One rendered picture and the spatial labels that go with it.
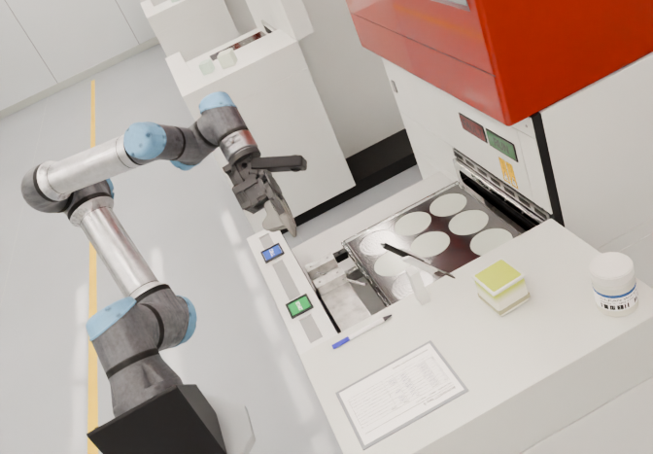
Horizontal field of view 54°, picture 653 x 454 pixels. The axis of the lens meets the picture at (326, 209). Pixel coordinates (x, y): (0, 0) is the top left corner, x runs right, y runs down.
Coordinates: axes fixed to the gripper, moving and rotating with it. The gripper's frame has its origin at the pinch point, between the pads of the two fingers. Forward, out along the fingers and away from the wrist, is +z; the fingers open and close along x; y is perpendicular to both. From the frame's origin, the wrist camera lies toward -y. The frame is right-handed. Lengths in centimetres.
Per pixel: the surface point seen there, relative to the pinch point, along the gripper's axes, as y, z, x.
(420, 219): -23.7, 5.5, -40.3
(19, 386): 198, -46, -175
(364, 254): -6.8, 6.8, -35.1
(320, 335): 7.8, 21.1, -8.3
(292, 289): 11.3, 7.2, -22.1
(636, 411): -40, 63, -6
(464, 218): -33, 12, -36
